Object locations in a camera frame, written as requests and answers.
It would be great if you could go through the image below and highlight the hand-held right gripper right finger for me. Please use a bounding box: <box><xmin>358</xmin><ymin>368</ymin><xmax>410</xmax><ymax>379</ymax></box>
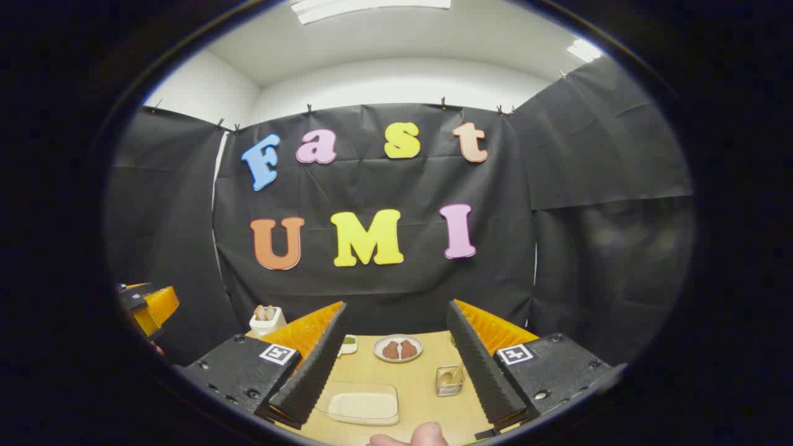
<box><xmin>447</xmin><ymin>299</ymin><xmax>614</xmax><ymax>434</ymax></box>

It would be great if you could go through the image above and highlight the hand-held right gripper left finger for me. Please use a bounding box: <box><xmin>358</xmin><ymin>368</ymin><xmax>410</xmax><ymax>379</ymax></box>
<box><xmin>175</xmin><ymin>302</ymin><xmax>348</xmax><ymax>430</ymax></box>

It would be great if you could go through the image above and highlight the clear square chopstick holder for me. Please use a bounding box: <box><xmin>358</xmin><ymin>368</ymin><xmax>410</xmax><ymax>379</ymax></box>
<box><xmin>435</xmin><ymin>365</ymin><xmax>465</xmax><ymax>397</ymax></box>

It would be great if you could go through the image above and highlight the clear tray of rice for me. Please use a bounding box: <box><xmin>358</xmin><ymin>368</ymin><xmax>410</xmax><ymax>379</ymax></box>
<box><xmin>313</xmin><ymin>380</ymin><xmax>401</xmax><ymax>427</ymax></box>

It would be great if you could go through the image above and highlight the white toaster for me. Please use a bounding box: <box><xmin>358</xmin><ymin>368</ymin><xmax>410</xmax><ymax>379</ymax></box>
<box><xmin>249</xmin><ymin>305</ymin><xmax>287</xmax><ymax>338</ymax></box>

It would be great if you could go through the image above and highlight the white round plate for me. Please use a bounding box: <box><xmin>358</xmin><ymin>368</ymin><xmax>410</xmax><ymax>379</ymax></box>
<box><xmin>373</xmin><ymin>334</ymin><xmax>424</xmax><ymax>363</ymax></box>

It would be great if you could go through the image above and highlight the black backdrop cloth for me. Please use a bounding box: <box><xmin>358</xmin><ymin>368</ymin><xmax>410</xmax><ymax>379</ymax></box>
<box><xmin>105</xmin><ymin>56</ymin><xmax>693</xmax><ymax>366</ymax></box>

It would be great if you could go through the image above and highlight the small ceiling light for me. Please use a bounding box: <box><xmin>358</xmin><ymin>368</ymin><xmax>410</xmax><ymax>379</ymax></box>
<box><xmin>567</xmin><ymin>39</ymin><xmax>602</xmax><ymax>63</ymax></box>

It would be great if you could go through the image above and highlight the long ceiling light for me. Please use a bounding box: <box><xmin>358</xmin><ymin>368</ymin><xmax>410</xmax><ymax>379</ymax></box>
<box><xmin>291</xmin><ymin>0</ymin><xmax>451</xmax><ymax>24</ymax></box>

